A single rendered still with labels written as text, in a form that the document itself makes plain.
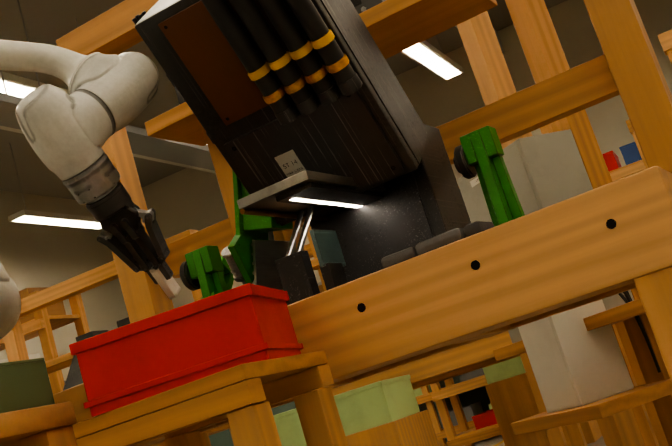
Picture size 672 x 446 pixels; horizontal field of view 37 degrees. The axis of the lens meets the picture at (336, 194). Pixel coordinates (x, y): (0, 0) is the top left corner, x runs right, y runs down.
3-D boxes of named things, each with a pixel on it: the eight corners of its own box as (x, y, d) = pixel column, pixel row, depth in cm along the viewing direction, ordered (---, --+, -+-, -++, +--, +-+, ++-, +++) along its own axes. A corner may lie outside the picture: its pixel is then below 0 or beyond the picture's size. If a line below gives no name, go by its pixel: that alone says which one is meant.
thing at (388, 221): (458, 269, 206) (407, 117, 213) (334, 314, 218) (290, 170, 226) (487, 268, 222) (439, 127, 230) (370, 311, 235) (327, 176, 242)
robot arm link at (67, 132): (78, 178, 170) (128, 135, 178) (23, 102, 165) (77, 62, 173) (47, 187, 178) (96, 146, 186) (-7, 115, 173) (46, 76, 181)
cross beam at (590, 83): (620, 89, 223) (606, 52, 225) (168, 278, 276) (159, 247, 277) (625, 92, 227) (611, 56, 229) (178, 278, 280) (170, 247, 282)
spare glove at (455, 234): (503, 233, 174) (499, 219, 174) (481, 232, 165) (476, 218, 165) (405, 271, 183) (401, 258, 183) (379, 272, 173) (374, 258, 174)
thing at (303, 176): (310, 185, 184) (305, 169, 185) (240, 215, 191) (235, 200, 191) (396, 197, 219) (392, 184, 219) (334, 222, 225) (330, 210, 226)
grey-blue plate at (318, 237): (336, 297, 190) (315, 227, 193) (327, 301, 191) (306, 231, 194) (358, 296, 198) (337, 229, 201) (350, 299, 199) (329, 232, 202)
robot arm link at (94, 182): (91, 168, 172) (111, 196, 174) (112, 145, 179) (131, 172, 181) (53, 188, 175) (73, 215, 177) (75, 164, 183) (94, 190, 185)
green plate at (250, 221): (270, 251, 207) (264, 151, 209) (236, 254, 211) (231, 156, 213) (297, 252, 218) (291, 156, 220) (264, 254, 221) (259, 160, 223)
